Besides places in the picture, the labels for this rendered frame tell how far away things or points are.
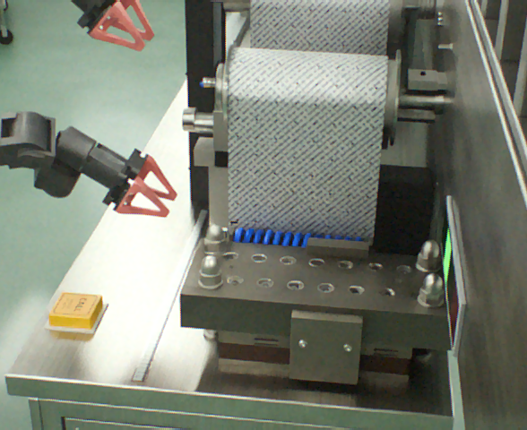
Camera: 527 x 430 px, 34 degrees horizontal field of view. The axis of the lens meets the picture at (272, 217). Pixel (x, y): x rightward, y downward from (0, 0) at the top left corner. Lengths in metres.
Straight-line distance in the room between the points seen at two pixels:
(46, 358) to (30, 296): 1.82
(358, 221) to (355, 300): 0.18
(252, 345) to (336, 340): 0.14
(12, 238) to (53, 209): 0.27
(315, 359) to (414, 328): 0.15
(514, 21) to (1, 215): 3.06
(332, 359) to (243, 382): 0.14
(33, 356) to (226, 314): 0.31
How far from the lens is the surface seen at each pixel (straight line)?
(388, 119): 1.32
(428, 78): 1.34
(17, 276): 3.32
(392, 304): 1.25
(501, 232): 0.75
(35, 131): 1.38
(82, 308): 1.44
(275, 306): 1.25
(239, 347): 1.31
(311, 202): 1.38
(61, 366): 1.36
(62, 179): 1.44
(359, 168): 1.35
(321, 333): 1.24
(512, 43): 0.90
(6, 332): 3.03
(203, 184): 1.77
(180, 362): 1.34
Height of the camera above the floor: 1.73
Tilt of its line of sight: 29 degrees down
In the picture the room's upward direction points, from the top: 1 degrees clockwise
